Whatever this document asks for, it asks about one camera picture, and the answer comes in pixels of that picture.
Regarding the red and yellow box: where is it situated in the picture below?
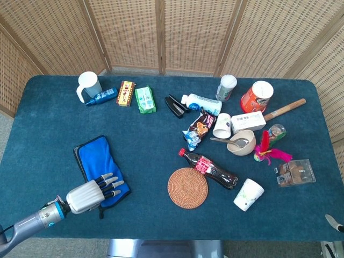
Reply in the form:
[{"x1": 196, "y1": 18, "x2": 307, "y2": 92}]
[{"x1": 116, "y1": 80, "x2": 136, "y2": 107}]

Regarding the white cardboard box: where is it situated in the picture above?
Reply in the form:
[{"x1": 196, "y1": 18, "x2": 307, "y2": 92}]
[{"x1": 231, "y1": 111, "x2": 267, "y2": 134}]

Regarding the beige spoon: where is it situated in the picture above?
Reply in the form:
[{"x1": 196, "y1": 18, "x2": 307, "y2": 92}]
[{"x1": 210, "y1": 137, "x2": 250, "y2": 148}]

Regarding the cola bottle with red label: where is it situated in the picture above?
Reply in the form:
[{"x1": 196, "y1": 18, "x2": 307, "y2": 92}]
[{"x1": 178, "y1": 148, "x2": 239, "y2": 190}]

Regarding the pink feather shuttlecock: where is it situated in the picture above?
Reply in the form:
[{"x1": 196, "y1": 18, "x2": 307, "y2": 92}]
[{"x1": 254, "y1": 130, "x2": 293, "y2": 166}]

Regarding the wooden handled brush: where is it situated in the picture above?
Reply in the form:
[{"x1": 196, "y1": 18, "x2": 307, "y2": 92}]
[{"x1": 263, "y1": 98, "x2": 307, "y2": 122}]

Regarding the brown and blue snack bag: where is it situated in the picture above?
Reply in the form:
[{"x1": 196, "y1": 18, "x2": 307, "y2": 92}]
[{"x1": 182, "y1": 106, "x2": 217, "y2": 152}]

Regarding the small white paper cup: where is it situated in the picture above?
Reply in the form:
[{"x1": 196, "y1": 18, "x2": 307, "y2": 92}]
[{"x1": 212, "y1": 112, "x2": 232, "y2": 139}]

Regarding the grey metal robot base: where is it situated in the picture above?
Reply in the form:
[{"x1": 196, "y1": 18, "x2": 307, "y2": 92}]
[{"x1": 106, "y1": 239, "x2": 224, "y2": 258}]

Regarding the white bottle with blue label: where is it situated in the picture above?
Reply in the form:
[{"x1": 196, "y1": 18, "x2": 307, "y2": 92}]
[{"x1": 181, "y1": 93, "x2": 223, "y2": 117}]

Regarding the round woven rattan coaster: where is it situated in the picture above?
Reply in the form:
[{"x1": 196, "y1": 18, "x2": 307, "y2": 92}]
[{"x1": 167, "y1": 167, "x2": 209, "y2": 210}]

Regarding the beige bowl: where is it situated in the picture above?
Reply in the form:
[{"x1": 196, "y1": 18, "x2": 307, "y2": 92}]
[{"x1": 227, "y1": 130, "x2": 257, "y2": 156}]

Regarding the white and green canister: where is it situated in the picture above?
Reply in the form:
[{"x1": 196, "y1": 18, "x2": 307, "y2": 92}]
[{"x1": 216, "y1": 74, "x2": 238, "y2": 102}]

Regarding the small clear wrapped jar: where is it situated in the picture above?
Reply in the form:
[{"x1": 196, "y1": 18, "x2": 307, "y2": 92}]
[{"x1": 268, "y1": 124, "x2": 287, "y2": 147}]

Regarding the orange instant noodle cup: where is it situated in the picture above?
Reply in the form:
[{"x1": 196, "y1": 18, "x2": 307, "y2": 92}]
[{"x1": 240, "y1": 80, "x2": 274, "y2": 113}]

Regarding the white mug with handle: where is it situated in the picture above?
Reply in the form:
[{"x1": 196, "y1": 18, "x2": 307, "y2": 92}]
[{"x1": 76, "y1": 71, "x2": 103, "y2": 103}]

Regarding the paper cup with green print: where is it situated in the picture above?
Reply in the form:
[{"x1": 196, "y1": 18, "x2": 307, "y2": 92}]
[{"x1": 233, "y1": 178, "x2": 265, "y2": 212}]

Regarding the white equipment with black cable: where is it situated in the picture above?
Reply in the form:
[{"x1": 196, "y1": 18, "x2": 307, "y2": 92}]
[{"x1": 320, "y1": 241, "x2": 344, "y2": 258}]

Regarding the grey and blue cloth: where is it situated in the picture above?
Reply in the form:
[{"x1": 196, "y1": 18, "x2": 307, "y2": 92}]
[{"x1": 73, "y1": 135, "x2": 132, "y2": 220}]

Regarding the blue spray bottle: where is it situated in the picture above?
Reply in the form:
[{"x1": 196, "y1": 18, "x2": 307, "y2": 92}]
[{"x1": 84, "y1": 87, "x2": 119, "y2": 107}]

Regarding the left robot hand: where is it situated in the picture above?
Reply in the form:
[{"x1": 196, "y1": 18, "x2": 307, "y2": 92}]
[{"x1": 66, "y1": 173, "x2": 125, "y2": 215}]

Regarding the clear plastic snack box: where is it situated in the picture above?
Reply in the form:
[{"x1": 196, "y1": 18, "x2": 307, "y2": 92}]
[{"x1": 274, "y1": 159, "x2": 317, "y2": 188}]

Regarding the green wet wipes pack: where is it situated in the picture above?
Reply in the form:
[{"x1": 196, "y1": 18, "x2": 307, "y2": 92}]
[{"x1": 134, "y1": 85, "x2": 157, "y2": 114}]

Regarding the woven bamboo screen panel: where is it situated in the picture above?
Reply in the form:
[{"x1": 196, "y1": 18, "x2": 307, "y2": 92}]
[
  {"x1": 79, "y1": 0, "x2": 165, "y2": 75},
  {"x1": 0, "y1": 29, "x2": 44, "y2": 119},
  {"x1": 214, "y1": 0, "x2": 344, "y2": 80},
  {"x1": 294, "y1": 24, "x2": 344, "y2": 173},
  {"x1": 158, "y1": 0, "x2": 244, "y2": 76},
  {"x1": 0, "y1": 0, "x2": 112, "y2": 77}
]

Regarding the black stapler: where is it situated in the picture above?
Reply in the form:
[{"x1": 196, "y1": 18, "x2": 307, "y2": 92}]
[{"x1": 164, "y1": 94, "x2": 191, "y2": 119}]

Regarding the blue carpet table cover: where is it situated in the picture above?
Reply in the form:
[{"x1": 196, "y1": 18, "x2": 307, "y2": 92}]
[{"x1": 0, "y1": 75, "x2": 344, "y2": 241}]

